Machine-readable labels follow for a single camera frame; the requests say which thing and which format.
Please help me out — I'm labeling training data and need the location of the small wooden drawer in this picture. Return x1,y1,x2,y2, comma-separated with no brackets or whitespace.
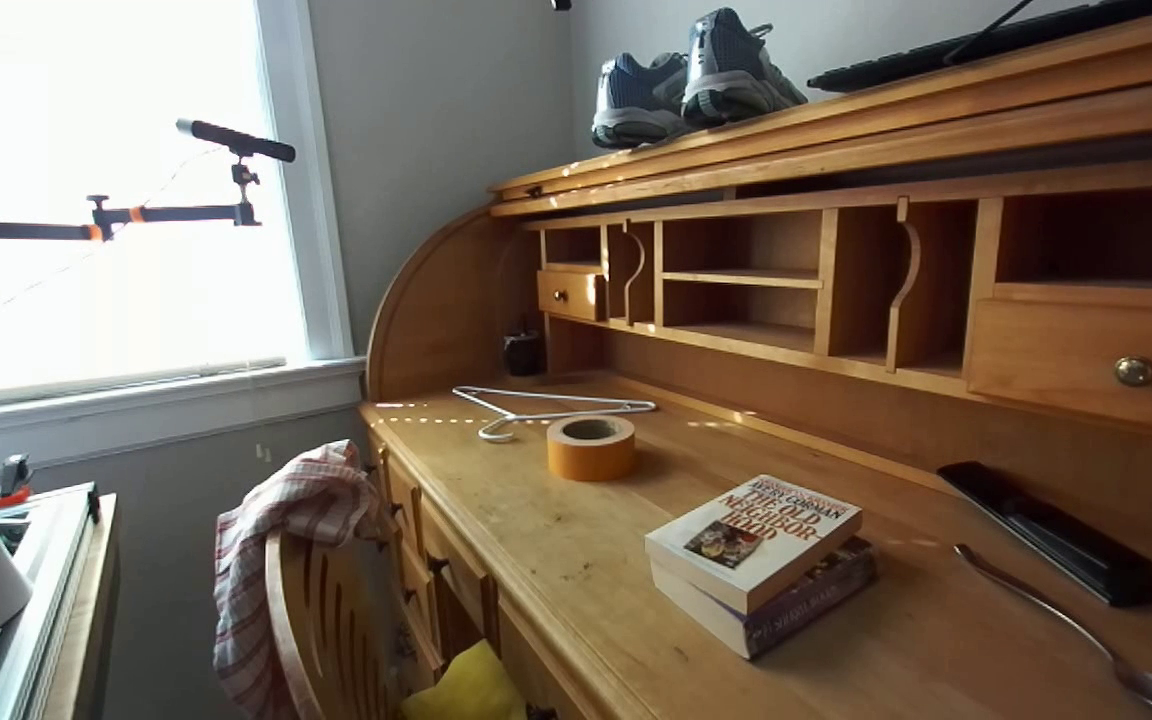
536,267,608,324

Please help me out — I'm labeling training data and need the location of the large wooden drawer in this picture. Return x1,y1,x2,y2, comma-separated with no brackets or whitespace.
965,296,1152,439

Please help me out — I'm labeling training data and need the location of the window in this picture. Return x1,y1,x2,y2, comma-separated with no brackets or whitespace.
0,0,358,413

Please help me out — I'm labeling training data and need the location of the small dark cup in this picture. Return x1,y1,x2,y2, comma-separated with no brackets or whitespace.
502,328,545,379

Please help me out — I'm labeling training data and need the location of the wooden roll-top desk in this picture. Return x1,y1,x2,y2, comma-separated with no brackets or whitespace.
357,3,1152,720

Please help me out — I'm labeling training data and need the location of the wooden chair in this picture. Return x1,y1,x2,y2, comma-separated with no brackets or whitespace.
263,528,449,720

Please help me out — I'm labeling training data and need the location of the yellow cushion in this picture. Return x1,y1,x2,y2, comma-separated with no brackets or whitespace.
397,639,529,720

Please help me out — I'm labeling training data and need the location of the wooden desk drawer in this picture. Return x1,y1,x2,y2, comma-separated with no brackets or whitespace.
418,502,500,653

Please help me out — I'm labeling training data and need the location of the white wire hanger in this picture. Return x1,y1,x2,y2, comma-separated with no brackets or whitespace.
451,385,658,444

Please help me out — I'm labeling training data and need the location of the grey blue sneaker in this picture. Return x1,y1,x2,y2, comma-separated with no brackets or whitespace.
591,52,694,151
680,8,810,130

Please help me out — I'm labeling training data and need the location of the black flat case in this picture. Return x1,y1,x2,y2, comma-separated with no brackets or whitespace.
937,460,1152,609

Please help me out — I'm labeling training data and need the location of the metal spoon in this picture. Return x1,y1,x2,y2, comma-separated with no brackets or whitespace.
953,542,1152,720

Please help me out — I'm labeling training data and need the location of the dark cover paperback book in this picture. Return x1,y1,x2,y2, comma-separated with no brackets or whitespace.
649,536,878,662

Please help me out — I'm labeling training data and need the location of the black keyboard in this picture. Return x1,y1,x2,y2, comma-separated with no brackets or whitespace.
806,0,1152,95

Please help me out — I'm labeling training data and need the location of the camera on mount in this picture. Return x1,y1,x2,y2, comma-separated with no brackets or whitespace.
0,118,298,246

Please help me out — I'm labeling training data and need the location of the red white checked cloth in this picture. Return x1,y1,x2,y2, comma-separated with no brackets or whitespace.
212,439,389,720

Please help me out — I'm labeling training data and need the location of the orange tape roll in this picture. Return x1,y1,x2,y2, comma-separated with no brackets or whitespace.
546,414,638,483

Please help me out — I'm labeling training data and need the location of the red black clamp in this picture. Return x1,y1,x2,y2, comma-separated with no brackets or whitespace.
0,453,35,510

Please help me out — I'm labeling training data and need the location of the black cable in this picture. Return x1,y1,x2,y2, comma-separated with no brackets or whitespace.
941,0,1038,67

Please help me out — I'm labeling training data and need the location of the white cover paperback book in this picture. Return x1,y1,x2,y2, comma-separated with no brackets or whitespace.
644,474,864,616

